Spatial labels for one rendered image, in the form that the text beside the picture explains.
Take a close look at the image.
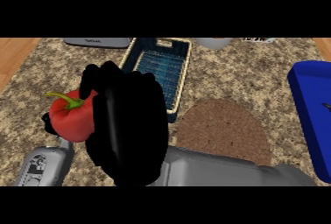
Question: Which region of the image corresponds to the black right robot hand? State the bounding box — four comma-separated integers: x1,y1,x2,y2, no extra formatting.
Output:
79,59,172,187

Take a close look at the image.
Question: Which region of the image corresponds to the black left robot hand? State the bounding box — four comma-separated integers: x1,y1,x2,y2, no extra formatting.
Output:
40,112,61,137

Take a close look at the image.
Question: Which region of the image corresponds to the red bell pepper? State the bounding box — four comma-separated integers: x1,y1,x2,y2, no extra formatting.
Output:
45,89,100,144

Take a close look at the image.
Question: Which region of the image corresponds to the brown round placemat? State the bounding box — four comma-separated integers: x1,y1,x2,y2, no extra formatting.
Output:
176,98,275,167

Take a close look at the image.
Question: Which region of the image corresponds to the dark blue wicker basket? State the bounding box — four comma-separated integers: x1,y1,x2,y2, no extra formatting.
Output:
119,37,194,123

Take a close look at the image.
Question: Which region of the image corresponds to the grey appliance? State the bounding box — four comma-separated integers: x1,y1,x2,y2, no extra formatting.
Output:
63,37,134,50

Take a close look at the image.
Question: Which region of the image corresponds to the pale grey container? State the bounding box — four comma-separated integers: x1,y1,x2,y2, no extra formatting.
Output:
193,37,234,50

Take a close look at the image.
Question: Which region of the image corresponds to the black and white box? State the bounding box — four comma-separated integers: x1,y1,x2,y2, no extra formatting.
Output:
243,37,277,44

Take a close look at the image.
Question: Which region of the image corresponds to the blue tray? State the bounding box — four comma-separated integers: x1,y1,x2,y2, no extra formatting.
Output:
286,59,331,185

